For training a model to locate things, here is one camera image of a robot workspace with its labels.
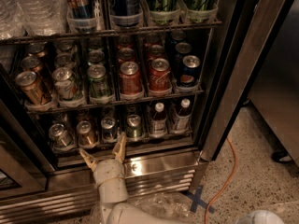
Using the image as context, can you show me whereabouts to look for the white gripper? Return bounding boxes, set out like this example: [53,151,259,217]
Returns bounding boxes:
[79,132,127,186]

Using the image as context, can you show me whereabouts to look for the silver blue redbull can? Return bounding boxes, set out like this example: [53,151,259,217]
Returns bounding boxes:
[101,116,118,143]

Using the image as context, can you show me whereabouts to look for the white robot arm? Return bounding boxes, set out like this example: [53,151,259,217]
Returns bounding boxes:
[79,132,285,224]

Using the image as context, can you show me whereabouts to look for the gold can bottom shelf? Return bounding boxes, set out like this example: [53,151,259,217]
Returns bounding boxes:
[76,120,97,148]

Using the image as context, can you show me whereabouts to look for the green can bottom shelf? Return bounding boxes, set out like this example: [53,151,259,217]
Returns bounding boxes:
[126,114,143,141]

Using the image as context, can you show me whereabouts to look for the silver can bottom left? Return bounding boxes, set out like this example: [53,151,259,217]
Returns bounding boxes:
[49,123,75,151]

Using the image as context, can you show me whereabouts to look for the front green soda can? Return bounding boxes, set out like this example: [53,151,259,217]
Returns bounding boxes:
[87,64,113,104]

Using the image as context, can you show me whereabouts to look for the green soda can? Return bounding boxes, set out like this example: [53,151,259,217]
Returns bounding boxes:
[87,50,106,65]
[87,64,113,104]

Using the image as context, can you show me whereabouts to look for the front white soda can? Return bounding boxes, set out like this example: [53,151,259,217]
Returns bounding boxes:
[52,67,83,101]

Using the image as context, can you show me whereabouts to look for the white soda can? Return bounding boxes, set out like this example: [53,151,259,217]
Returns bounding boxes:
[54,53,77,70]
[52,67,83,101]

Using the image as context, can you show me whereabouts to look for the front red soda can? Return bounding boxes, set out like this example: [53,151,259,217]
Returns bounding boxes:
[120,62,143,100]

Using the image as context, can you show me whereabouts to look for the red soda can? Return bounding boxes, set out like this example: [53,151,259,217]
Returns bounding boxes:
[120,62,143,100]
[117,48,135,64]

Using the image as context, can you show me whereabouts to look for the stainless steel fridge body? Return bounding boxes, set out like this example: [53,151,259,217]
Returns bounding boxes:
[0,0,260,224]

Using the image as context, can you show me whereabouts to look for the front coca-cola can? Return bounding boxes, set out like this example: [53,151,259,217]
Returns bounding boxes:
[149,58,171,96]

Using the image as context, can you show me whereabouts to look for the coca-cola can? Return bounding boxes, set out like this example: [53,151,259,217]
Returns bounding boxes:
[149,58,171,96]
[147,45,165,61]

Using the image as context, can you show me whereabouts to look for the front gold soda can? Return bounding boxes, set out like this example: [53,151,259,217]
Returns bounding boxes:
[15,71,51,105]

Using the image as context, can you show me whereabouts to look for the gold soda can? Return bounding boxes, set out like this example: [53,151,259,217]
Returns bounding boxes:
[21,56,47,76]
[15,71,51,105]

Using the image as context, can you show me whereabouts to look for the front pepsi can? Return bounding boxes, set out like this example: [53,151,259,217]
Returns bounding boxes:
[177,55,201,87]

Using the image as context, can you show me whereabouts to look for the pepsi can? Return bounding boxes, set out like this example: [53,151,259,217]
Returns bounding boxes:
[175,42,192,63]
[177,55,201,87]

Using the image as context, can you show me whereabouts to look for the tall dark blue can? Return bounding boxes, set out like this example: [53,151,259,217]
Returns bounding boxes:
[110,0,140,27]

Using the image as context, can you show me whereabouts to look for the tall redbull can top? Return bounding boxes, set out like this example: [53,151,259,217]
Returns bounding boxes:
[66,0,99,33]

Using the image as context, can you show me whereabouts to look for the left green monster can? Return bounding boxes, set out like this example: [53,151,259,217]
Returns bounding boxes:
[143,0,181,26]

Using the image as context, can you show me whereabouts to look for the green monster can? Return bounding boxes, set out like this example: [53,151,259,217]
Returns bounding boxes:
[183,0,218,23]
[143,0,181,26]

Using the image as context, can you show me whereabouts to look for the right green monster can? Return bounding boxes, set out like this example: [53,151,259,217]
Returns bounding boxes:
[183,0,218,23]

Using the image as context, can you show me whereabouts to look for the open fridge door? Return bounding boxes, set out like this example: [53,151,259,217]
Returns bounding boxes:
[196,0,294,162]

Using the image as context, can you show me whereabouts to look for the left white-capped bottle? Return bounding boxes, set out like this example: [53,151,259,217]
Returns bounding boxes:
[149,102,167,136]

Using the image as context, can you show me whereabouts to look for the white-capped bottle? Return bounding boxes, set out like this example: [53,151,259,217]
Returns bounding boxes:
[149,102,167,136]
[170,98,192,133]

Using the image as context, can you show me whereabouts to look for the right white-capped bottle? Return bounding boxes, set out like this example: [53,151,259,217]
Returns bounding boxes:
[170,98,192,133]

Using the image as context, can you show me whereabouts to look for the clear plastic bin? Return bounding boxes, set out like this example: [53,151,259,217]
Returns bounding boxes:
[90,192,192,224]

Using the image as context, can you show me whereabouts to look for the blue tape cross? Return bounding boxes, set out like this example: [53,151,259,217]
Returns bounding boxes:
[185,185,207,213]

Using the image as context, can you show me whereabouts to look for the large clear water bottle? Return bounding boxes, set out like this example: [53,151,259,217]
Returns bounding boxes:
[17,0,66,35]

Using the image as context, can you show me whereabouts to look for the orange power cable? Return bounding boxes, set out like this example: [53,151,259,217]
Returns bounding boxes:
[204,136,239,224]

